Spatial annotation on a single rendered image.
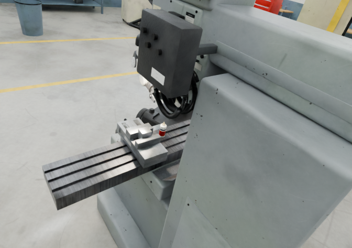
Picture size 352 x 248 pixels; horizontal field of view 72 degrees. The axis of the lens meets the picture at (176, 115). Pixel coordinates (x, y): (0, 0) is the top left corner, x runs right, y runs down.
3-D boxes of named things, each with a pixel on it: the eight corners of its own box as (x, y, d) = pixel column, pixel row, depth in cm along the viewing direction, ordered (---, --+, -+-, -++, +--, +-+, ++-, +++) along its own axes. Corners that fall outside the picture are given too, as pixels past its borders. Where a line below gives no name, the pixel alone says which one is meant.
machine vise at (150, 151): (116, 131, 151) (117, 117, 145) (138, 126, 159) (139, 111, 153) (143, 169, 129) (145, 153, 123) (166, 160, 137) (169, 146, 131)
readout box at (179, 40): (132, 72, 83) (138, 7, 72) (154, 69, 89) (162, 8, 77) (165, 100, 71) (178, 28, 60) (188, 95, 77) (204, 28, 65)
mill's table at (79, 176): (43, 176, 124) (41, 165, 119) (211, 119, 196) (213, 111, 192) (57, 211, 110) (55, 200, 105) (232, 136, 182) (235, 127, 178)
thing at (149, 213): (108, 186, 211) (109, 133, 178) (139, 173, 230) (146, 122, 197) (159, 270, 163) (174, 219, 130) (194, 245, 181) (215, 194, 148)
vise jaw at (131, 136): (125, 133, 139) (125, 128, 137) (147, 127, 148) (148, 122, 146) (130, 139, 136) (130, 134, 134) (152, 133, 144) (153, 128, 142)
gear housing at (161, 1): (149, 13, 112) (152, -11, 106) (188, 14, 126) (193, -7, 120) (196, 37, 91) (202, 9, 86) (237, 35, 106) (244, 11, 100)
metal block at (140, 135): (137, 137, 138) (138, 128, 135) (146, 134, 141) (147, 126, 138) (141, 142, 135) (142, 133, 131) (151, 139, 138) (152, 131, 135)
